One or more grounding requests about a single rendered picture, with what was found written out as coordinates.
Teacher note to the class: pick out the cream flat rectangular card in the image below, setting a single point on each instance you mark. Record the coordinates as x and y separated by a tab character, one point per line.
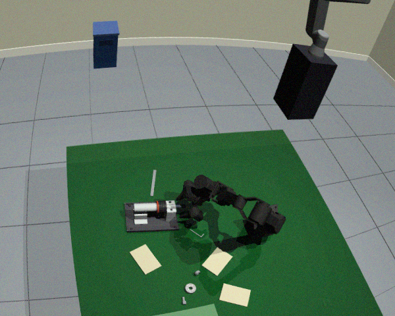
217	261
145	259
235	295

